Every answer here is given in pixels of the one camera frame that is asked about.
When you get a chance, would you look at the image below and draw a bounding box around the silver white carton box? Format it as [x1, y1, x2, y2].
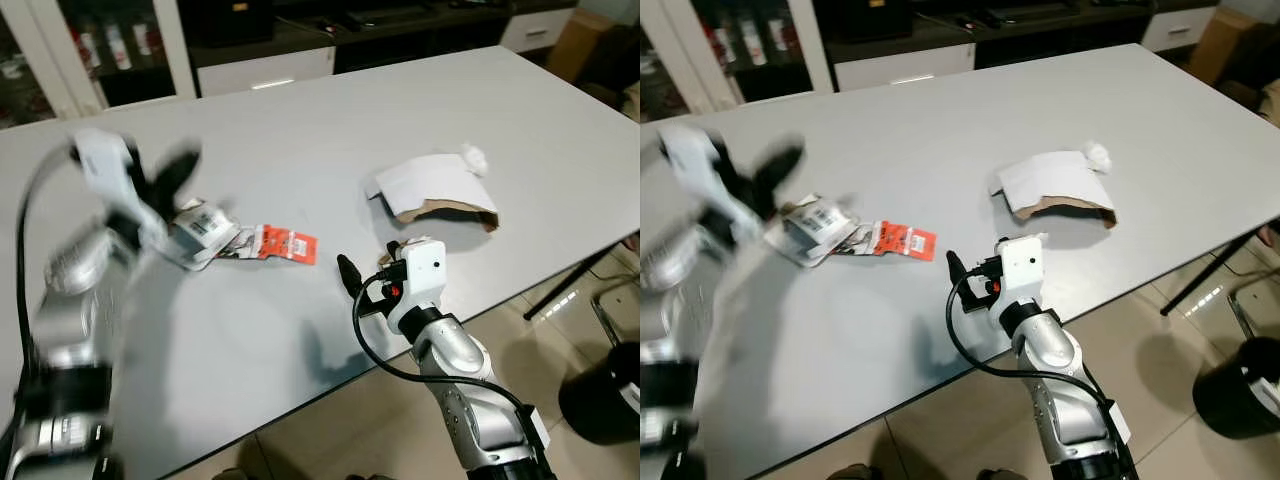
[168, 198, 243, 273]
[782, 193, 863, 269]

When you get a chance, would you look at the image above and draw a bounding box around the small white cabinet drawer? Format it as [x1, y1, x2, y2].
[499, 8, 578, 54]
[1139, 5, 1220, 54]

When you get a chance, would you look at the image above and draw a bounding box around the orange snack wrapper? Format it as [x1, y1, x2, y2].
[255, 224, 320, 267]
[878, 221, 939, 264]

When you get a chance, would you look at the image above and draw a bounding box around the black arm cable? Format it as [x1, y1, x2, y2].
[12, 148, 79, 376]
[946, 272, 1113, 403]
[351, 272, 533, 413]

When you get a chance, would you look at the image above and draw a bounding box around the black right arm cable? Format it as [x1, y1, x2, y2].
[351, 272, 533, 413]
[946, 272, 1113, 403]

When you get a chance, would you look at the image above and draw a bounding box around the black table leg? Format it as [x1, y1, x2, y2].
[1159, 224, 1269, 318]
[522, 240, 629, 322]

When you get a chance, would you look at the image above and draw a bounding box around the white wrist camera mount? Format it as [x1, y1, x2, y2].
[658, 123, 749, 251]
[72, 127, 169, 253]
[385, 236, 447, 337]
[994, 234, 1047, 335]

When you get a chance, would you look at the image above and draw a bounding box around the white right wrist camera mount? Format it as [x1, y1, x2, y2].
[994, 234, 1047, 335]
[385, 236, 447, 337]

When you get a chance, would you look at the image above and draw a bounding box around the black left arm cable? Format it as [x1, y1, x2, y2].
[12, 148, 79, 376]

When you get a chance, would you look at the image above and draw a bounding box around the wide white cabinet drawer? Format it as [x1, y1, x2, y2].
[195, 45, 337, 99]
[832, 42, 977, 94]

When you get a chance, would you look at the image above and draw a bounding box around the plain brown cardboard box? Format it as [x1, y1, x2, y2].
[544, 8, 618, 87]
[1187, 5, 1263, 87]

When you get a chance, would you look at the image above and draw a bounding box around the white brown paper bag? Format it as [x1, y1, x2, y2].
[364, 154, 501, 234]
[991, 150, 1120, 230]

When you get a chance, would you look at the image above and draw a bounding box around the white framed glass cabinet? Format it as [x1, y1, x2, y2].
[0, 0, 198, 119]
[640, 0, 837, 116]

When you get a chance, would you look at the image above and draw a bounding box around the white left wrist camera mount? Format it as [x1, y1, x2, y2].
[72, 127, 169, 253]
[658, 123, 749, 251]

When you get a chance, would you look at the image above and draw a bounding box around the black round rubbish bin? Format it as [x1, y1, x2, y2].
[1191, 336, 1280, 441]
[557, 340, 641, 447]

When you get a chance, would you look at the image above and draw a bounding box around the black white crumpled wrapper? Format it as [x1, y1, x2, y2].
[845, 224, 885, 257]
[218, 228, 263, 261]

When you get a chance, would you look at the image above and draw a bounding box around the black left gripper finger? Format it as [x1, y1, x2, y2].
[152, 140, 204, 204]
[722, 138, 753, 185]
[124, 140, 153, 189]
[754, 136, 808, 217]

